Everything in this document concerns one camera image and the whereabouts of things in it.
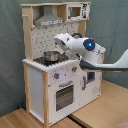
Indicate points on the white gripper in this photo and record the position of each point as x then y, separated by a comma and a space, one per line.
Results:
65, 41

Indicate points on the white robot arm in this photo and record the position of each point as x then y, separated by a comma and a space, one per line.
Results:
89, 53

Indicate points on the wooden toy kitchen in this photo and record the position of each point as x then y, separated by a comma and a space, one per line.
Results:
40, 84

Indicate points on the black toy faucet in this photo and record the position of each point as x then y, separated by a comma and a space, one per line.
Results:
77, 34

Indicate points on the black toy stovetop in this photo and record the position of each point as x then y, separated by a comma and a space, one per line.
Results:
41, 60

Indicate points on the silver toy pot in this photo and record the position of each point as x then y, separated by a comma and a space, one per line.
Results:
51, 55

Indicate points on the grey range hood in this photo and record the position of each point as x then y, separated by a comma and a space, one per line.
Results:
48, 18

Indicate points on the right red stove knob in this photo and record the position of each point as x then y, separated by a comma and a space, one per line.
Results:
74, 69

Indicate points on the red stove knob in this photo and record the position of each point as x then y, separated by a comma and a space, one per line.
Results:
74, 69
56, 75

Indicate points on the toy microwave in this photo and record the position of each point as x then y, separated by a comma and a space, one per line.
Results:
77, 11

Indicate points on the left red stove knob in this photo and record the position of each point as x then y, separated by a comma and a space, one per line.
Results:
56, 75

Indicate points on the cabinet door with dispenser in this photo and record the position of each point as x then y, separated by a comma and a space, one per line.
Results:
91, 83

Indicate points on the toy oven door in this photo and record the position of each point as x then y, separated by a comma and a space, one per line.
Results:
65, 96

